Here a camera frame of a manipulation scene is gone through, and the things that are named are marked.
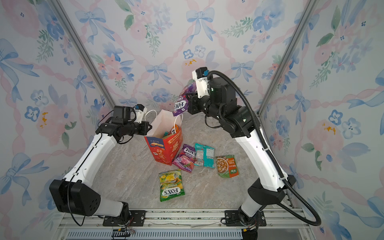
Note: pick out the purple Fox's berries bag front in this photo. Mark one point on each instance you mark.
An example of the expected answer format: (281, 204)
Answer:
(182, 102)

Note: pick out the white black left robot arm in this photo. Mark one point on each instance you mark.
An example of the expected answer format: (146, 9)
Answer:
(74, 193)

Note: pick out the aluminium left corner post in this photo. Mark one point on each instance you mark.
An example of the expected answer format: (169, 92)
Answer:
(81, 49)

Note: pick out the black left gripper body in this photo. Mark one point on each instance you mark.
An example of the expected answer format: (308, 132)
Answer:
(136, 128)

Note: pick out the aluminium corner post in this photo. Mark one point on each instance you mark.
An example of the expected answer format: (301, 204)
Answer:
(81, 49)
(291, 47)

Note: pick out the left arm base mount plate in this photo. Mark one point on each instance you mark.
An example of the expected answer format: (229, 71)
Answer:
(130, 218)

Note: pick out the aluminium right corner post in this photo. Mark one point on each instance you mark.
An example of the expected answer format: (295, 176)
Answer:
(291, 47)

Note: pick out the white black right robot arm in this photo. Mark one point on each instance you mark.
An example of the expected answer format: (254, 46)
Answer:
(269, 187)

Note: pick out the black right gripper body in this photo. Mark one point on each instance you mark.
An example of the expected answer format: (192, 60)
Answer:
(206, 107)

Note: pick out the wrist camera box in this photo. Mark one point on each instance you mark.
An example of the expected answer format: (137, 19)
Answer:
(201, 80)
(140, 111)

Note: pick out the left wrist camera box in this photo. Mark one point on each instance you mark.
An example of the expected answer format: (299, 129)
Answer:
(140, 111)

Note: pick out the purple fox's berries bag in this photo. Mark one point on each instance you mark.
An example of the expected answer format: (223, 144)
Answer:
(182, 102)
(185, 160)

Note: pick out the purple Fox's berries bag rear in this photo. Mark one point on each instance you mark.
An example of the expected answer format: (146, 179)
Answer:
(185, 160)

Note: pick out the red paper gift bag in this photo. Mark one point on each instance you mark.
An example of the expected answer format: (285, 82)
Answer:
(164, 150)

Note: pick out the green Fox's spring tea bag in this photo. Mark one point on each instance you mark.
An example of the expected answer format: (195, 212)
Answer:
(171, 185)

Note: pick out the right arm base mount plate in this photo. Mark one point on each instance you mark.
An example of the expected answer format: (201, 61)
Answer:
(239, 219)

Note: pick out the teal mint candy bag rear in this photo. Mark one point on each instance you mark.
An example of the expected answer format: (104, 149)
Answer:
(205, 156)

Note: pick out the orange Fox's fruits bag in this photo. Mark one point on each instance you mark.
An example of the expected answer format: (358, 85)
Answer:
(175, 129)

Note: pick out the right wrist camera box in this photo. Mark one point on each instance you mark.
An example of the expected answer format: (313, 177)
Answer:
(201, 80)

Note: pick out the green orange soup packet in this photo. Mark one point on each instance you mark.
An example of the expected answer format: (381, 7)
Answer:
(226, 166)

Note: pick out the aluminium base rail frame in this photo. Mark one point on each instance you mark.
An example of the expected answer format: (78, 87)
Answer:
(186, 224)

